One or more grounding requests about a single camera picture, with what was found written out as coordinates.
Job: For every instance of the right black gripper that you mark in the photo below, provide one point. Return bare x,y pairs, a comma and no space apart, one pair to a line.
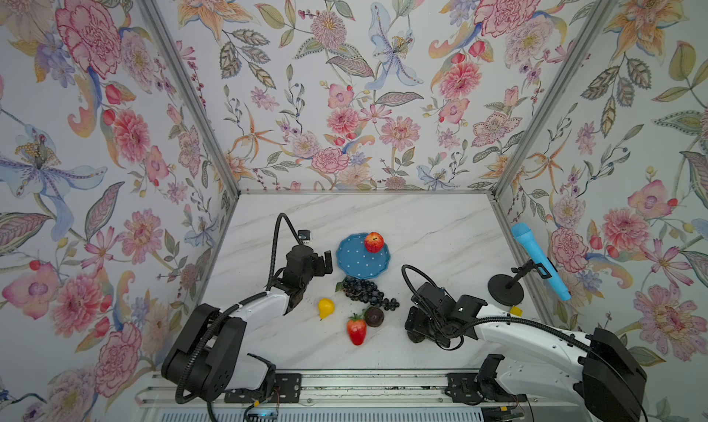
413,321

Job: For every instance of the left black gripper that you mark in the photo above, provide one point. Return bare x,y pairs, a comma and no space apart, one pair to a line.
321,268

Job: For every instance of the blue polka dot plate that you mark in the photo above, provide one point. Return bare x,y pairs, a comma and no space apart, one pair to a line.
356,261

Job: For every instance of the black avocado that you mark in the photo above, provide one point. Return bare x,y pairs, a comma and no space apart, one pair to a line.
416,336

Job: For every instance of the yellow lemon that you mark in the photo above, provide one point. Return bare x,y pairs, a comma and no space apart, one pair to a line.
326,307

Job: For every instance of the red apple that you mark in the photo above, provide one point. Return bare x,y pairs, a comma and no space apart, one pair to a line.
374,242

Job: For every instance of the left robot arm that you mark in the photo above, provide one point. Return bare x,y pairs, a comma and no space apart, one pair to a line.
206,361

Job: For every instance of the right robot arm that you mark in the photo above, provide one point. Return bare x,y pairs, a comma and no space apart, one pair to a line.
595,371

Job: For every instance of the dark grape bunch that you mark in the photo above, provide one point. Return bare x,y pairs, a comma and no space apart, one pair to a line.
366,292

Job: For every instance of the red strawberry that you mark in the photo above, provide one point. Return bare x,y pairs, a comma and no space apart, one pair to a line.
357,329

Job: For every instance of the black microphone stand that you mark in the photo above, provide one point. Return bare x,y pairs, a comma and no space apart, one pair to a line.
507,290

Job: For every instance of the yellow cone piece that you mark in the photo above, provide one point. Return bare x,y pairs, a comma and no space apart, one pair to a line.
517,312

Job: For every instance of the blue microphone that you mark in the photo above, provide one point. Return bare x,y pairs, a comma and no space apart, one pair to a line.
525,237

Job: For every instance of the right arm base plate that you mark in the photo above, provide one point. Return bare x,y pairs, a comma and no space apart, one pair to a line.
473,388

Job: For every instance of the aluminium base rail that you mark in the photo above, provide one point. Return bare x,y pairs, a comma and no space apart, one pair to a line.
425,388

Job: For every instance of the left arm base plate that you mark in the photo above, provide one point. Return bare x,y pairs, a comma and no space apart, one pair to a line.
280,388

